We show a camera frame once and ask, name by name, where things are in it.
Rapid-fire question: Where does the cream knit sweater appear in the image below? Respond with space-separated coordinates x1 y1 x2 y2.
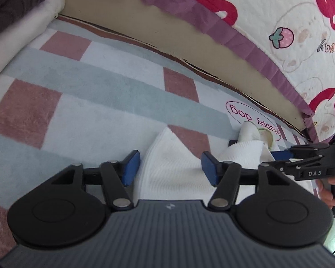
134 120 282 201

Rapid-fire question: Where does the beige bed base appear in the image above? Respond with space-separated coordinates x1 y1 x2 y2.
58 0 308 131

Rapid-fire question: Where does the bear printed bedsheet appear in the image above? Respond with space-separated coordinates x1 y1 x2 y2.
84 0 335 146

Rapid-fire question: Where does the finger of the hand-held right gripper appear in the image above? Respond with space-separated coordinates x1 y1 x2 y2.
258 156 335 181
270 143 331 161

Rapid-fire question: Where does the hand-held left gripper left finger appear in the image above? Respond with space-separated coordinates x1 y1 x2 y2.
52 149 141 211

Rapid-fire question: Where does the person's right hand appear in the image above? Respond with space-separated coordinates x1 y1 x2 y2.
315 172 335 210

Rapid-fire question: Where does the pink grey checked rug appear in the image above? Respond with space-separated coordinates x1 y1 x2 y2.
0 15 316 261

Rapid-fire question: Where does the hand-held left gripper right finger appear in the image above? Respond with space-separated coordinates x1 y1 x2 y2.
201 151 292 211

